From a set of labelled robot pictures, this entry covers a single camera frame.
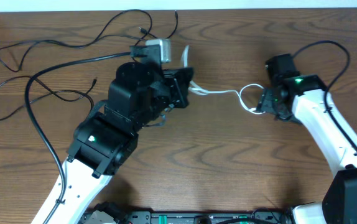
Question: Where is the white usb cable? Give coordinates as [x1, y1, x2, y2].
[180, 45, 266, 115]

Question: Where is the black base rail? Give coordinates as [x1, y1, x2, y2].
[111, 208, 294, 224]

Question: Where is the thin black usb cable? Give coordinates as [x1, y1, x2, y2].
[0, 9, 179, 73]

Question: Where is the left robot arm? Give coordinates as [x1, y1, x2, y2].
[33, 45, 193, 223]

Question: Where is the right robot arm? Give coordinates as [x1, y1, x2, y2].
[256, 54, 357, 223]

